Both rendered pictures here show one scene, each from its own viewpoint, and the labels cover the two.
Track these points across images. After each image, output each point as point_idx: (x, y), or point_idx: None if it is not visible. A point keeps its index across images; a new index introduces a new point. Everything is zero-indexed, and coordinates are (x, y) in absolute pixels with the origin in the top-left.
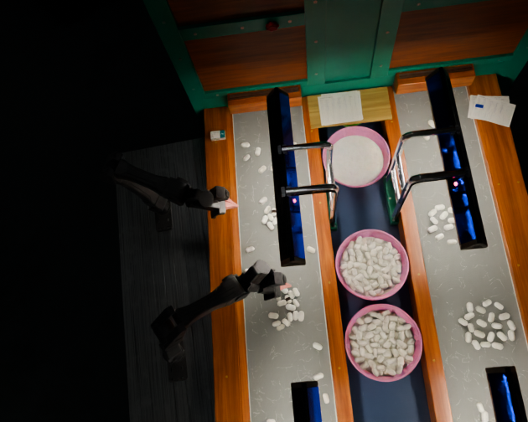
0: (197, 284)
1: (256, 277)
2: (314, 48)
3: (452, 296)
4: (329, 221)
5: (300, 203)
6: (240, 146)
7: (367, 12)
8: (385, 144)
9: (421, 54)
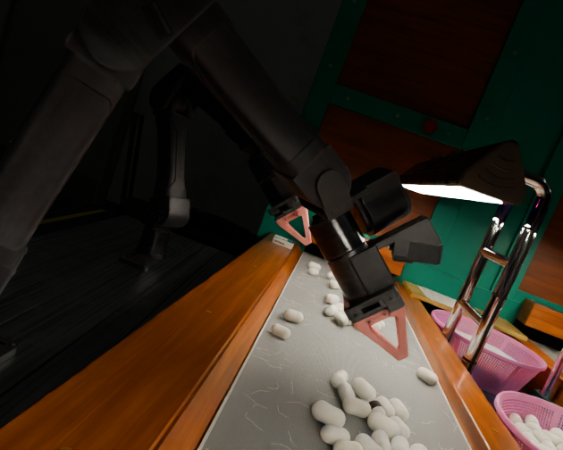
0: (131, 326)
1: (383, 192)
2: None
3: None
4: None
5: (395, 333)
6: (305, 266)
7: (528, 170)
8: (530, 350)
9: None
